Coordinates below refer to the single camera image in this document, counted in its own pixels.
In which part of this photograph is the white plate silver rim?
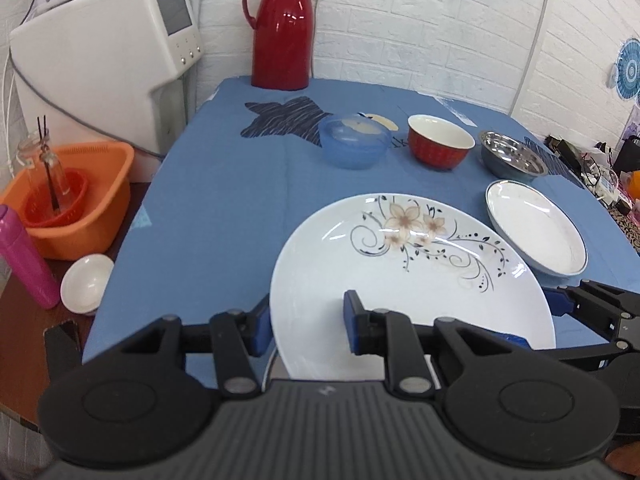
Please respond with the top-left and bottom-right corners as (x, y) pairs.
(485, 180), (588, 278)

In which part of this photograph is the white floral plate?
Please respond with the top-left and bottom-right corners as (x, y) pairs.
(270, 193), (556, 380)

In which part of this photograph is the blue transparent plastic bowl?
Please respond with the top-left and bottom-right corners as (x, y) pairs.
(318, 114), (392, 170)

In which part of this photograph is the leopard print cloth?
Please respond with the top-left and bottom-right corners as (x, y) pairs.
(608, 207), (640, 252)

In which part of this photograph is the blue printed tablecloth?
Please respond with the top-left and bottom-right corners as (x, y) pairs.
(82, 78), (639, 362)

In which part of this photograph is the white power strip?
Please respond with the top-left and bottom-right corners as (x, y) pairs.
(586, 164), (620, 207)

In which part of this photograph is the stainless steel bowl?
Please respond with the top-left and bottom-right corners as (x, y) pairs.
(478, 130), (548, 183)

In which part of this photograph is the small white bowl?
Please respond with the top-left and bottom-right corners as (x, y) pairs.
(60, 254), (114, 316)

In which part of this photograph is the red ceramic bowl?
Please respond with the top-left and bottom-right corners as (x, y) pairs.
(408, 114), (475, 170)

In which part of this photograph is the orange plastic basin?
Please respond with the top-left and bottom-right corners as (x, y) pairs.
(27, 141), (134, 260)

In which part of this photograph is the orange strainer basket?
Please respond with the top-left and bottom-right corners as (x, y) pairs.
(22, 168), (88, 229)

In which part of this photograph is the pink bottle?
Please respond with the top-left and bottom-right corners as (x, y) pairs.
(1, 205), (61, 310)

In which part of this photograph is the glass jar with sticks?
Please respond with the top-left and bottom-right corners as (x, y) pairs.
(17, 115), (73, 218)

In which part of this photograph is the red thermos jug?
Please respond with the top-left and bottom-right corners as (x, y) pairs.
(242, 0), (314, 91)

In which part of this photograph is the white appliance with screen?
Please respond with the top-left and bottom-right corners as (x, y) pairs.
(9, 0), (204, 158)

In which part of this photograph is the grey cable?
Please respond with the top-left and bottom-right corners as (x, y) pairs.
(8, 44), (166, 157)

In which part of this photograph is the blue round wall decoration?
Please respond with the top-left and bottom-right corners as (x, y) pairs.
(606, 38), (640, 100)

